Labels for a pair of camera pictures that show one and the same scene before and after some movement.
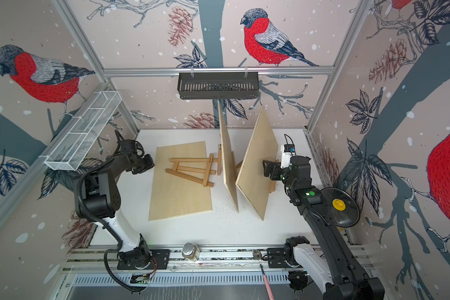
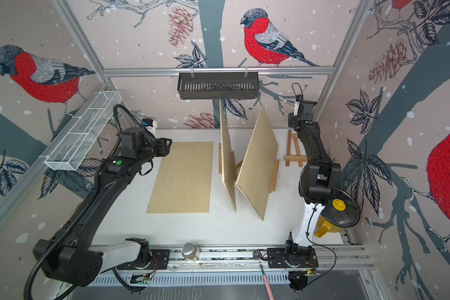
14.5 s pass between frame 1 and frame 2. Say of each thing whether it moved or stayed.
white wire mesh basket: stayed
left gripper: moved
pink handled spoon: stayed
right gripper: moved
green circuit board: stayed
